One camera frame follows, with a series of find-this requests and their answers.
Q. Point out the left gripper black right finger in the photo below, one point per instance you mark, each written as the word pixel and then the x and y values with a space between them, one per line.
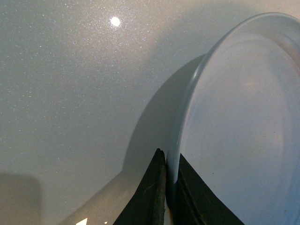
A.
pixel 196 204

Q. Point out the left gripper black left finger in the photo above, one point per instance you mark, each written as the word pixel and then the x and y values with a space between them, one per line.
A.
pixel 147 206

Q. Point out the light blue round plate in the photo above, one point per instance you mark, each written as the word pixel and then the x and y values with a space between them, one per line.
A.
pixel 238 124

